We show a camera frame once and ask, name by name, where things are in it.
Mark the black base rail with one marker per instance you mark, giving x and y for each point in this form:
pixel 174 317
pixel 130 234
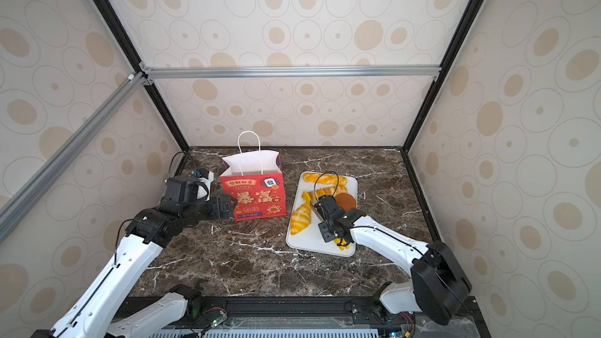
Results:
pixel 353 311

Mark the diagonal aluminium rail left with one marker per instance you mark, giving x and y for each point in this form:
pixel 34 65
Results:
pixel 27 197

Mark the round brown bun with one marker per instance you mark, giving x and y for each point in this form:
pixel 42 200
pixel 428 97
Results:
pixel 346 201

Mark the horizontal aluminium rail back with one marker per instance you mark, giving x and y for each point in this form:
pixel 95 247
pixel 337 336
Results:
pixel 293 72

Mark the long twisted bread top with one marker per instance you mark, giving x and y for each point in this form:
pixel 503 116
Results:
pixel 325 179

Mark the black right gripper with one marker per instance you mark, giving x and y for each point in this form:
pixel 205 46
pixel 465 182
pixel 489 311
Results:
pixel 326 207

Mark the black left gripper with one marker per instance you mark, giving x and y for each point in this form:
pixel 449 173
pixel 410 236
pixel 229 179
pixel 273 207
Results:
pixel 218 209

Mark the long striped bread roll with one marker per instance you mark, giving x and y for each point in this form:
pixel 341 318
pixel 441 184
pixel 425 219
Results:
pixel 329 191

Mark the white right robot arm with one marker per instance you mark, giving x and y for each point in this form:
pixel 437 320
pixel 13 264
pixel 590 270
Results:
pixel 437 285

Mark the golden croissant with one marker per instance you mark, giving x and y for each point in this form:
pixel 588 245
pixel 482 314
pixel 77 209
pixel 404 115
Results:
pixel 301 219

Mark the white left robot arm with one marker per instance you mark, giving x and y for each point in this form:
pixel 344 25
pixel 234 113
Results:
pixel 186 202

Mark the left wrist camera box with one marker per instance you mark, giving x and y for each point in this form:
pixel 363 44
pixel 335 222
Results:
pixel 204 180

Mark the red paper gift bag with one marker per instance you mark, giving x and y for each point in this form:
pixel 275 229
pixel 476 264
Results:
pixel 255 180

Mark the white rectangular tray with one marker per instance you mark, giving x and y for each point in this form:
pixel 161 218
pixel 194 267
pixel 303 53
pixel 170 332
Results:
pixel 310 238

